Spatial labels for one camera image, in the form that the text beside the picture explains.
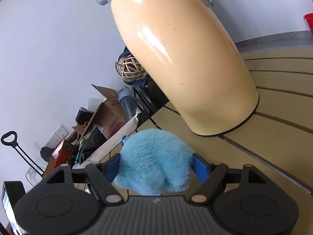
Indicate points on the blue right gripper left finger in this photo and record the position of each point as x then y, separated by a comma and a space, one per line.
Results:
112, 167

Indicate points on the cream thermos jug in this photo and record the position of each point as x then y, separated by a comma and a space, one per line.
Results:
188, 53

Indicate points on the dark blue bag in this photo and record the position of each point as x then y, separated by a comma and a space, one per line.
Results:
127, 53

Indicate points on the black suitcase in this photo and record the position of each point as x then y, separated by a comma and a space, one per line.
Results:
149, 98

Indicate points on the red plastic bucket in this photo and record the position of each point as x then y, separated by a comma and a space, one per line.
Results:
308, 19

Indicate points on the white wall socket strip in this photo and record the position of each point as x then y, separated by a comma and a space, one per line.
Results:
59, 135

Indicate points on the light blue fluffy cloth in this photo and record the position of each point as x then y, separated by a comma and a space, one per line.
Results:
154, 161

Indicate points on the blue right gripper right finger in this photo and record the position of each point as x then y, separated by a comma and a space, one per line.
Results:
200, 167

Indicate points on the open brown cardboard box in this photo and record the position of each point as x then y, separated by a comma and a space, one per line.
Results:
107, 117

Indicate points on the clear water bottle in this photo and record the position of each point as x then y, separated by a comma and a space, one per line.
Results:
128, 106

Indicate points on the woven rattan ball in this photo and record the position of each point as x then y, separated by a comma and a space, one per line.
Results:
130, 69

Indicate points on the tan folding camping table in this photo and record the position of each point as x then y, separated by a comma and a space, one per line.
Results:
279, 132

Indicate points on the orange cardboard box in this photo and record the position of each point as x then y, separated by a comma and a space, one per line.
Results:
62, 152

